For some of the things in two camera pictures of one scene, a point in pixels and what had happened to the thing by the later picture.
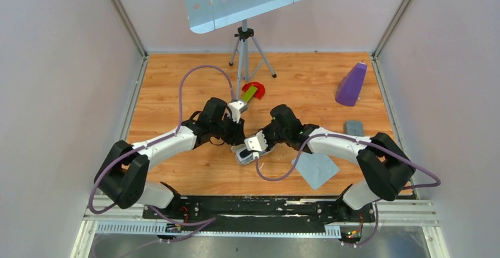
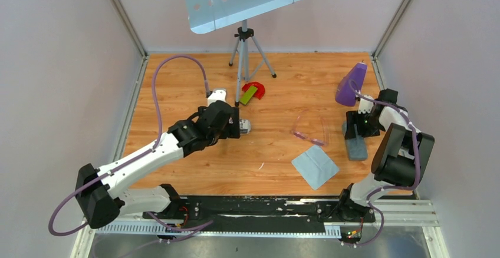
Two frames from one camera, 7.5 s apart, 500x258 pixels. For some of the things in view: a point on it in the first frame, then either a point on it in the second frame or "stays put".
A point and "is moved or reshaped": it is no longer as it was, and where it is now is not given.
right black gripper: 265,129 to 353,117
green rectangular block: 249,94 stays put
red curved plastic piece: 260,92 stays put
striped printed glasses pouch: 235,147 is moved or reshaped
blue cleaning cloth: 316,168 stays put
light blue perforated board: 214,0 stays put
